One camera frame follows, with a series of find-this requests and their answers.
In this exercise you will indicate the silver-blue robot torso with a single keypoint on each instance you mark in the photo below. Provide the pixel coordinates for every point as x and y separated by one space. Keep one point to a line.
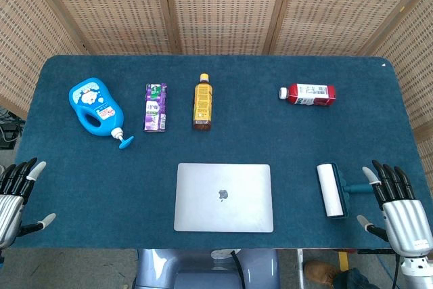
206 269

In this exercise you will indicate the teal lint roller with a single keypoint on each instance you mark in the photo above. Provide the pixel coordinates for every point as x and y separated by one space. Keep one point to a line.
333 190

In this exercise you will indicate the brown shoe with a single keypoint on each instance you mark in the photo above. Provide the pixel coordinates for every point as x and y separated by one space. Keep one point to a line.
319 270

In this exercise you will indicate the silver laptop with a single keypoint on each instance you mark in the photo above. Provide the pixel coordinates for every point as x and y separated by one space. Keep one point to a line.
224 197

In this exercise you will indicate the red drink bottle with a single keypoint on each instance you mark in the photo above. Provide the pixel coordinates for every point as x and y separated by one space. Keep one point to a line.
310 94

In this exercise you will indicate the yellow-capped tea bottle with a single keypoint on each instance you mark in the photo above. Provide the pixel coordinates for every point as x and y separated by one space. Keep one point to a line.
203 103

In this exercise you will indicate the blue table mat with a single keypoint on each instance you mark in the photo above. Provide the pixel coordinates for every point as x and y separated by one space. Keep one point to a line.
216 106

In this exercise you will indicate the purple snack packet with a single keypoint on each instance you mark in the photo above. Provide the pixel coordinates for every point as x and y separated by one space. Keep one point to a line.
155 107

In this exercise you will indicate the blue detergent pump bottle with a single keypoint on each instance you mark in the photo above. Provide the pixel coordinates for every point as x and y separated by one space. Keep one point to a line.
95 110

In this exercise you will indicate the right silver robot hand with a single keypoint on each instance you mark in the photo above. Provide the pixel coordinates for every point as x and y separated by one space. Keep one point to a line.
403 219

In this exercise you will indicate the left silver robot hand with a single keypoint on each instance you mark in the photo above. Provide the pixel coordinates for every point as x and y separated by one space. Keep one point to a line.
7 206

